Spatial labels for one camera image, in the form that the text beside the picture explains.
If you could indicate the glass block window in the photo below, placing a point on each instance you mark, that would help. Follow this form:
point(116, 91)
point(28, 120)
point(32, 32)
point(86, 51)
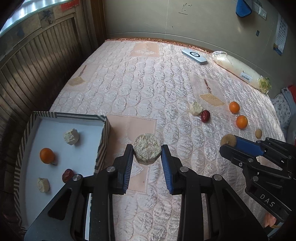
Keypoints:
point(26, 9)

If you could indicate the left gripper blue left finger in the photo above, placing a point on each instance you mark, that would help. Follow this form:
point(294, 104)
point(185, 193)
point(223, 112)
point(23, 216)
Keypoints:
point(123, 165)

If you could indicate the floral fabric pile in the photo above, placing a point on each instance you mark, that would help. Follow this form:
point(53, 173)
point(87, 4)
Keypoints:
point(284, 104)

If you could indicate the orange mandarin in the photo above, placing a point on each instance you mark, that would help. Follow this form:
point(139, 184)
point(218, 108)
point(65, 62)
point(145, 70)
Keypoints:
point(241, 122)
point(234, 107)
point(47, 156)

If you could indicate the blue hanging cloth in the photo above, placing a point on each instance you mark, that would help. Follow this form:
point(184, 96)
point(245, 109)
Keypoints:
point(243, 8)

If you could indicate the beige cake piece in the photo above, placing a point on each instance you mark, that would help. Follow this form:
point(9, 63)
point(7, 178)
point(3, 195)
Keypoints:
point(43, 185)
point(195, 109)
point(147, 148)

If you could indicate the red jujube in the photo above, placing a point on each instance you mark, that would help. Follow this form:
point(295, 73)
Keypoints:
point(67, 175)
point(205, 116)

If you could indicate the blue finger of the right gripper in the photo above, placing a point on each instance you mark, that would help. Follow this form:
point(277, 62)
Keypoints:
point(248, 147)
point(242, 158)

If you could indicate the white wall switches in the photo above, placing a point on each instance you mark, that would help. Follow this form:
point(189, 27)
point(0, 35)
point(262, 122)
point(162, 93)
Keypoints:
point(257, 7)

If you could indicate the striped white tray box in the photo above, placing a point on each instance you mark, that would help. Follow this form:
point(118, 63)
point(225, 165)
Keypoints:
point(45, 130)

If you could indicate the person's right hand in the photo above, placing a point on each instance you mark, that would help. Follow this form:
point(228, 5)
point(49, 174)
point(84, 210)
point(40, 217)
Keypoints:
point(271, 222)

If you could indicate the wrapped white daikon radish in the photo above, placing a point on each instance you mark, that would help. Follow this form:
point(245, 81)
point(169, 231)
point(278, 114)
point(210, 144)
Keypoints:
point(242, 71)

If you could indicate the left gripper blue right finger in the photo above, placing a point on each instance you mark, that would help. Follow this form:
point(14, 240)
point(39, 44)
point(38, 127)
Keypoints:
point(171, 166)

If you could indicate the brown longan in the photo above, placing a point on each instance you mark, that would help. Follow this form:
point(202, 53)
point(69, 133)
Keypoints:
point(228, 139)
point(258, 133)

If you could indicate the beige cake piece top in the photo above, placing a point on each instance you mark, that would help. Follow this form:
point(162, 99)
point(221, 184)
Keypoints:
point(195, 109)

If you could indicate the small beige cake cube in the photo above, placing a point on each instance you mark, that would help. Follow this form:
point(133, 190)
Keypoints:
point(71, 137)

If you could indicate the pink quilted bed cover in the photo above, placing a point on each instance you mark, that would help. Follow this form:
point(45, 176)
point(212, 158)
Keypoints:
point(148, 87)

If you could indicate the dark wooden slatted panel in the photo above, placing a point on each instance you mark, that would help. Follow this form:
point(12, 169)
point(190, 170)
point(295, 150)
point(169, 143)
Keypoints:
point(35, 71)

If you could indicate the white square electronic device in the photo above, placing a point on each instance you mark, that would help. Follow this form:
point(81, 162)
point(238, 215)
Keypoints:
point(194, 56)

